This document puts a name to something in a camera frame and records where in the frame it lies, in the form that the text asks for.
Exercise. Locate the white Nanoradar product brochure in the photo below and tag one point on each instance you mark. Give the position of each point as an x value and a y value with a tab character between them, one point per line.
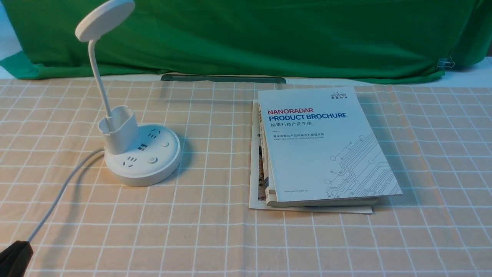
321	146

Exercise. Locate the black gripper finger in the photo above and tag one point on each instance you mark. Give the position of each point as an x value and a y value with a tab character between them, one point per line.
14	260

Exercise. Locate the dark metal bar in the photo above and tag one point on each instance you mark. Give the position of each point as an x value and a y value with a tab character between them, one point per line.
221	78

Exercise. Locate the metal binder clip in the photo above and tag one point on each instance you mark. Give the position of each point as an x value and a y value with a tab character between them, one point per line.
444	63

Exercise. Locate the green backdrop cloth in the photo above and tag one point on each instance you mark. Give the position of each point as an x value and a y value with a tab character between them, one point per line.
378	41

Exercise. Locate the bottom white booklet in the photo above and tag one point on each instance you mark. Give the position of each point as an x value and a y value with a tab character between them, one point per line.
255	184

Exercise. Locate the white desk lamp with sockets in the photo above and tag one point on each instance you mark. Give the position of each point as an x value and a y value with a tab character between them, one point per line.
137	155

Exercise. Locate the checkered beige tablecloth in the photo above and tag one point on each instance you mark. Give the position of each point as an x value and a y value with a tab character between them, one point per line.
198	223

